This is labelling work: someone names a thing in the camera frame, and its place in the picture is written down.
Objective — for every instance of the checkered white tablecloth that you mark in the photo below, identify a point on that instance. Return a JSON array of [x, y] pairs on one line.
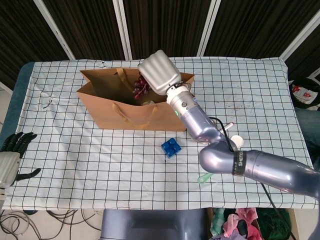
[[250, 100]]

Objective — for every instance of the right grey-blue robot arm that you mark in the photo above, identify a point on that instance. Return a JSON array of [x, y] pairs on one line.
[[200, 122]]

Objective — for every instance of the blue toy brick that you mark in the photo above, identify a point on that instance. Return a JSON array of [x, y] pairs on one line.
[[171, 148]]

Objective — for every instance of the dark room divider screen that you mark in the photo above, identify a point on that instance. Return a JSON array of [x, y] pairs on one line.
[[162, 25]]

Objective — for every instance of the green plastic brush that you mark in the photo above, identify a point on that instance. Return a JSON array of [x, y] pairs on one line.
[[203, 178]]

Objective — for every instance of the cardboard box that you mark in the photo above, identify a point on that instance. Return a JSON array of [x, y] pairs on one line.
[[293, 225]]

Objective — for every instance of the white paper cup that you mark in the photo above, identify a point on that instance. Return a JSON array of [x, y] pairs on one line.
[[238, 141]]

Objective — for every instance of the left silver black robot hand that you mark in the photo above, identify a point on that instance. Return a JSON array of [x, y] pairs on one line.
[[10, 165]]

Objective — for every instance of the white marker red cap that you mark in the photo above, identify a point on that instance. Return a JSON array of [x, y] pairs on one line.
[[230, 125]]

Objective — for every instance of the pile of colourful clothes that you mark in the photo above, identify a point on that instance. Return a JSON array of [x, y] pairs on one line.
[[250, 222]]

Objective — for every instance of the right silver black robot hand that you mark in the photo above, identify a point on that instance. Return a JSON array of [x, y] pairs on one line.
[[160, 71]]

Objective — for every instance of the teal table pad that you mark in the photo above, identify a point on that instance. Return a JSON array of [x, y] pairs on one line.
[[10, 112]]

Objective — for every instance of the brown paper bag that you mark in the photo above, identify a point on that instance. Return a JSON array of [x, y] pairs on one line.
[[105, 112]]

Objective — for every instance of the grey-blue robot torso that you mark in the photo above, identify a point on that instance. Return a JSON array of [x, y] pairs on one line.
[[150, 225]]

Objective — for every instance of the purple grape bunch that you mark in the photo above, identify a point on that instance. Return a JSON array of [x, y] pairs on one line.
[[140, 90]]

